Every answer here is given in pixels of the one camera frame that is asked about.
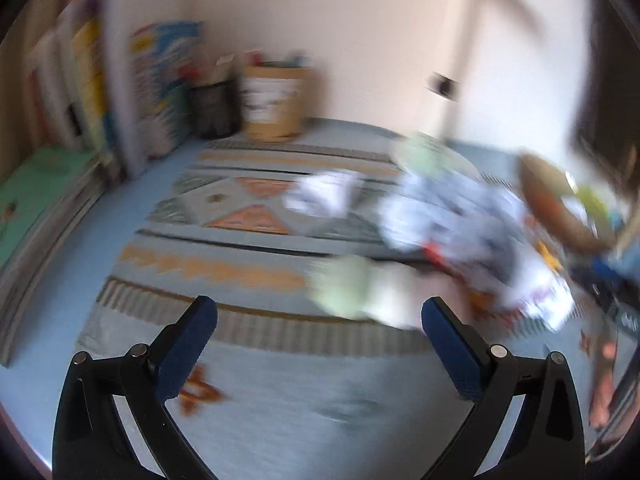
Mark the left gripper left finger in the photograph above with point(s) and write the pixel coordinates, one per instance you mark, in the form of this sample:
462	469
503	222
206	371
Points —
90	441

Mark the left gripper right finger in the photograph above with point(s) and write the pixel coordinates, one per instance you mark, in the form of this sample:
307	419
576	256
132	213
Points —
547	440

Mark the printed paper ball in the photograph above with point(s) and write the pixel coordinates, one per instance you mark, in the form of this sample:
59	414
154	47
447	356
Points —
478	231

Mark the green kiwi plush keychain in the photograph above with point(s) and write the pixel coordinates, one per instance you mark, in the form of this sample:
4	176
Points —
358	289

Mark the person's right hand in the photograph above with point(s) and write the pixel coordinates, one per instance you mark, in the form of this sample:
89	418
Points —
603	391

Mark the patterned woven table mat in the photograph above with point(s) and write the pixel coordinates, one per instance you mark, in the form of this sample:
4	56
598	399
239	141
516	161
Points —
283	390

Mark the stack of books under green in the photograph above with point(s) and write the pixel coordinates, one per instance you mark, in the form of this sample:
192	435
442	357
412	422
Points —
22	274

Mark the woven brown basket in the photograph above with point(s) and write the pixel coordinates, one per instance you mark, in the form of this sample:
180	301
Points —
544	187

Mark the white desk lamp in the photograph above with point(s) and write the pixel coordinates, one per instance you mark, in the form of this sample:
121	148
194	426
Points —
434	145

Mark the crumpled paper ball on mat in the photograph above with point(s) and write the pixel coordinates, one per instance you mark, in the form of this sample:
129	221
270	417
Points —
328	194

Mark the black mesh pen holder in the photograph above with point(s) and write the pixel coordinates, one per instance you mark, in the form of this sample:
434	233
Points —
216	111

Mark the row of upright books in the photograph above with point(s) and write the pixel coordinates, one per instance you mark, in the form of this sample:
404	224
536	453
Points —
108	76

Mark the bamboo pen holder with label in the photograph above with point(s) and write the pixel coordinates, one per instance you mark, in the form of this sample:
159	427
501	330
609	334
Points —
274	101

